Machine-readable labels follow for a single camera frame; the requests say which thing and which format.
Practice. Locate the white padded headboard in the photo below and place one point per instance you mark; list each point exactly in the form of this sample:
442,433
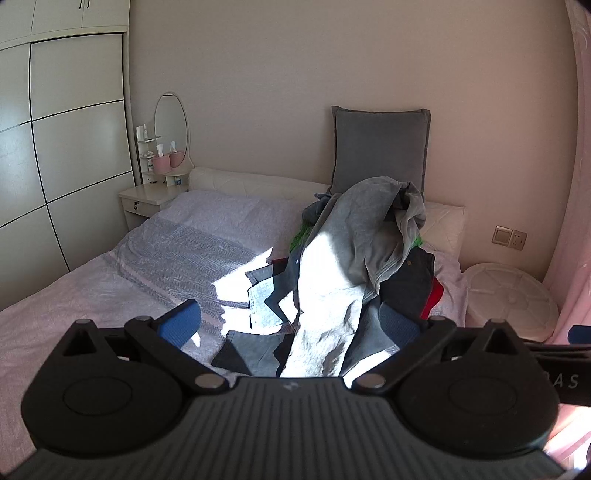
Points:
240,180

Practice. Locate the white nightstand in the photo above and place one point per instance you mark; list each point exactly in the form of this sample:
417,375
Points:
147,194

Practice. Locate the double wall socket panel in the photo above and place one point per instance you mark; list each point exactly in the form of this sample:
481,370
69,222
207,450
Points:
509,237

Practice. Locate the green garment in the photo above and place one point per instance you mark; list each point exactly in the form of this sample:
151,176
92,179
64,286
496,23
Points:
300,237

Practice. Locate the navy garment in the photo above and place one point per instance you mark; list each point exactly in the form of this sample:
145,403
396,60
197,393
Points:
411,281

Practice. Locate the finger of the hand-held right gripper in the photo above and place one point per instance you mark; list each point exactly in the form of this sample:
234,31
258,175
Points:
581,334

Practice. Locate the white round plastic stool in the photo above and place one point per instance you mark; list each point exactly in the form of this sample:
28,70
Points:
508,295

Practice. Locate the pink grey striped bedspread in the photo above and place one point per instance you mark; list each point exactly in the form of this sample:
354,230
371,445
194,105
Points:
138,258

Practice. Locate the grey velvet pants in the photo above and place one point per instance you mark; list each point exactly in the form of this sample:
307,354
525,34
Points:
351,221

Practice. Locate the pink curtain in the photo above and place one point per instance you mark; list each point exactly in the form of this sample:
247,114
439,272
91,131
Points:
577,184

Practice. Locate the oval mirror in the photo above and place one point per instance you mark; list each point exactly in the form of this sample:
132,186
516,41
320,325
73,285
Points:
168,120

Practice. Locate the white wardrobe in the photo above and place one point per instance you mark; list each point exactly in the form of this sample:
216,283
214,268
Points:
69,138

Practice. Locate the pink tissue cup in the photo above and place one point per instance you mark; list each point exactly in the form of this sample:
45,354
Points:
161,165

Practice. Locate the grey cushion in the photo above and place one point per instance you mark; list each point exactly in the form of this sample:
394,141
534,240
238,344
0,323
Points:
378,143

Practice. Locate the red garment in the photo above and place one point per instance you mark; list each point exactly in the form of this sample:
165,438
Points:
434,295

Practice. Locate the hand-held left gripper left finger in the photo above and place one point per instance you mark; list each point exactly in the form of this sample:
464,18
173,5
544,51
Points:
180,323

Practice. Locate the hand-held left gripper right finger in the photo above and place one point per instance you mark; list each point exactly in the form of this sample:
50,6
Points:
401,330

